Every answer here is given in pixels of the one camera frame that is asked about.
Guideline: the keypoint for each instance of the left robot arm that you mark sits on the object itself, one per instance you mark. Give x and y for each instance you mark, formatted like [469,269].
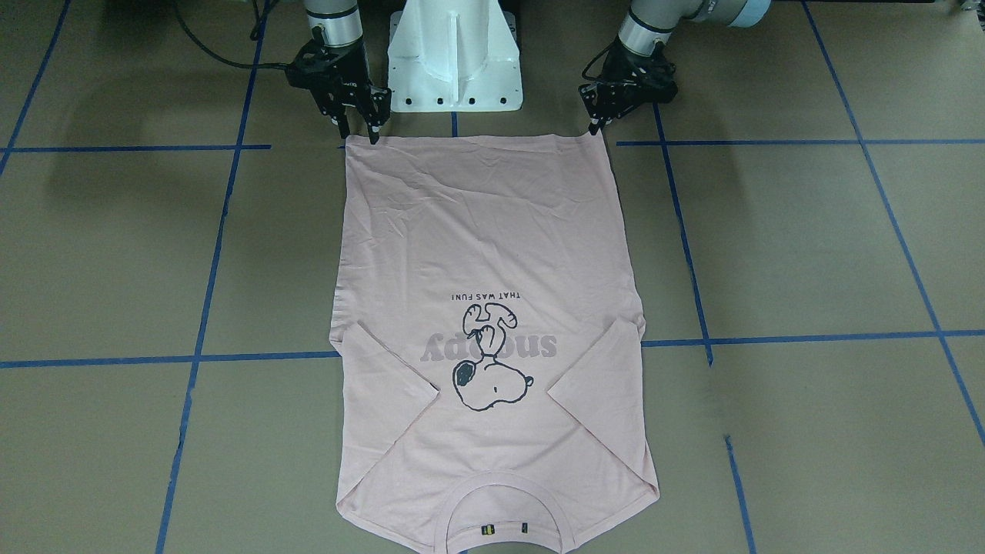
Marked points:
[649,22]

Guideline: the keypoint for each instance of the pink Snoopy t-shirt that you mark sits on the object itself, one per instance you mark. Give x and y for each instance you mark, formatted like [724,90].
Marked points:
[489,327]

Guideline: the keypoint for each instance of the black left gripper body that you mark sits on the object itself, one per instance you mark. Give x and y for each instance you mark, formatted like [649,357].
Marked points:
[618,98]

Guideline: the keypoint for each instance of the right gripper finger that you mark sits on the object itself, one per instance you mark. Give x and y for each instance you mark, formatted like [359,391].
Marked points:
[342,124]
[374,115]

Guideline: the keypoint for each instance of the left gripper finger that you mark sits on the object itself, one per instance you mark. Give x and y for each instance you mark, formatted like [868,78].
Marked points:
[597,124]

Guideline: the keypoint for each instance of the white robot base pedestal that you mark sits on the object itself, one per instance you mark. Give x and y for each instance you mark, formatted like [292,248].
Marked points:
[453,56]

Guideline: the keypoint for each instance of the brown paper table mat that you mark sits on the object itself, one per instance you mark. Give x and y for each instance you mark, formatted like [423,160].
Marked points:
[805,222]

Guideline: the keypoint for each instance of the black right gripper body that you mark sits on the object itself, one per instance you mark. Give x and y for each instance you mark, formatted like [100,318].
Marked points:
[348,75]

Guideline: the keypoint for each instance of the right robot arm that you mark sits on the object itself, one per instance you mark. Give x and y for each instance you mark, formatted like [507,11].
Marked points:
[334,23]

